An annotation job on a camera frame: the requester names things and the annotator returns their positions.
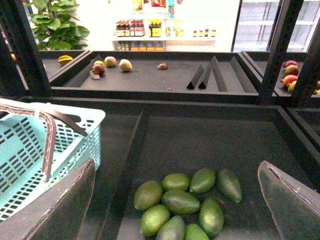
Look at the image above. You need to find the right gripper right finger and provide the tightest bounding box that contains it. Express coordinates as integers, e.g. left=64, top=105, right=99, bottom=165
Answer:
left=257, top=161, right=320, bottom=240

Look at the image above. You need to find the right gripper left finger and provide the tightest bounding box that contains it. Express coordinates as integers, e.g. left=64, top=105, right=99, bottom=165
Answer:
left=0, top=159, right=96, bottom=240

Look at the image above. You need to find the light blue plastic basket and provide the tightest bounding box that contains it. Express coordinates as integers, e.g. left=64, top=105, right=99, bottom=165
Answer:
left=0, top=102, right=106, bottom=222

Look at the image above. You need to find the brown basket handle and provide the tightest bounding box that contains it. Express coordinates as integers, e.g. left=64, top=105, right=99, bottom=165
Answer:
left=0, top=98, right=88, bottom=183

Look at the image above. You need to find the dark wooden display stand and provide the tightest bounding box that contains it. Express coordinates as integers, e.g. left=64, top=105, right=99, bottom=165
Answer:
left=0, top=0, right=320, bottom=240

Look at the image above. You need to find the yellow starfruit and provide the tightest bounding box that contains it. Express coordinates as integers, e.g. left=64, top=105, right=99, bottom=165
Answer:
left=57, top=55, right=74, bottom=66

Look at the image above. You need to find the green potted plant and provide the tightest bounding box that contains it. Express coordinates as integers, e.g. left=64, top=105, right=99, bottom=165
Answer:
left=29, top=0, right=90, bottom=51

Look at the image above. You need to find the glass door fridge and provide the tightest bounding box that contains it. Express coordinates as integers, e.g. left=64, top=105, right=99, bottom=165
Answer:
left=231, top=0, right=320, bottom=52

